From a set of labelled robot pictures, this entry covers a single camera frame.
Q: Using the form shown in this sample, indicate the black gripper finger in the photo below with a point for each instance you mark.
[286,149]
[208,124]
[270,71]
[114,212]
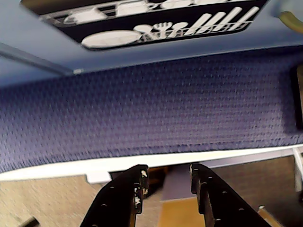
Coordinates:
[220,203]
[118,196]

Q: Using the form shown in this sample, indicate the dark vertical panel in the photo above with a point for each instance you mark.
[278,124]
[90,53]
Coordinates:
[294,99]

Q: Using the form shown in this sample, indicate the blue wooden toy kitchen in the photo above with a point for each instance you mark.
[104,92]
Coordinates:
[213,45]

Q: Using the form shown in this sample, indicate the black dish rack print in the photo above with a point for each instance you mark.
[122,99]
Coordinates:
[106,26]

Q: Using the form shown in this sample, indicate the blue dishwasher door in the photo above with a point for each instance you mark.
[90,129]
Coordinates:
[47,35]

